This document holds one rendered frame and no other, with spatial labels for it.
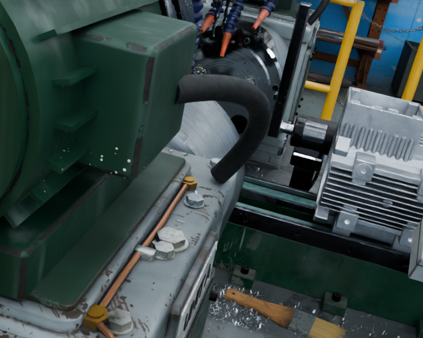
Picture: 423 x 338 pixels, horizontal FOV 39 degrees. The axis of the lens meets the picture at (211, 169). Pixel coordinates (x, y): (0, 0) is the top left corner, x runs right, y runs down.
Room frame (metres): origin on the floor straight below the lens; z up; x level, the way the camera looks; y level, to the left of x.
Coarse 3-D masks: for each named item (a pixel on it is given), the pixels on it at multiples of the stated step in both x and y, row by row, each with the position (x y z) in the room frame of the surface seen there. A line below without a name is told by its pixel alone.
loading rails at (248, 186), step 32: (256, 192) 0.98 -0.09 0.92; (288, 192) 1.01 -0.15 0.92; (256, 224) 0.88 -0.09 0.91; (288, 224) 0.87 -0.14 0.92; (320, 224) 0.96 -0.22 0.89; (224, 256) 0.89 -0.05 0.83; (256, 256) 0.88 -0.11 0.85; (288, 256) 0.87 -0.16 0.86; (320, 256) 0.86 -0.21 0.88; (352, 256) 0.85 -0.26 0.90; (384, 256) 0.85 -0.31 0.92; (288, 288) 0.87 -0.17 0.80; (320, 288) 0.86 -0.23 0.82; (352, 288) 0.85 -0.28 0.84; (384, 288) 0.84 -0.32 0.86; (416, 288) 0.84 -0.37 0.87; (416, 320) 0.83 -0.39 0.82
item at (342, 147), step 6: (342, 138) 0.87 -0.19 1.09; (348, 138) 0.87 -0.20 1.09; (336, 144) 0.87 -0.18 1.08; (342, 144) 0.87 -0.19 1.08; (348, 144) 0.87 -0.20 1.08; (336, 150) 0.86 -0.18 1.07; (342, 150) 0.86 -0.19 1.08; (348, 150) 0.86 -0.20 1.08; (318, 210) 0.87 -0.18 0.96; (324, 210) 0.87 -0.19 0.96; (318, 216) 0.86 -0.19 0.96; (324, 216) 0.86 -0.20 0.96; (324, 222) 0.87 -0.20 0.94
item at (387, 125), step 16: (352, 96) 0.97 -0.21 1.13; (368, 96) 0.98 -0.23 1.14; (384, 96) 0.97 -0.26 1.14; (352, 112) 0.89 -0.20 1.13; (368, 112) 0.88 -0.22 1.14; (384, 112) 0.88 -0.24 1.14; (400, 112) 0.97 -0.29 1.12; (416, 112) 0.95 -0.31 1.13; (352, 128) 0.88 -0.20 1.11; (368, 128) 0.88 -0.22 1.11; (384, 128) 0.88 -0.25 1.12; (400, 128) 0.87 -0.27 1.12; (416, 128) 0.87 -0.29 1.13; (352, 144) 0.88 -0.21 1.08; (368, 144) 0.88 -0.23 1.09; (384, 144) 0.87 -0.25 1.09; (400, 144) 0.87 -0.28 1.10; (416, 144) 0.87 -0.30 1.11
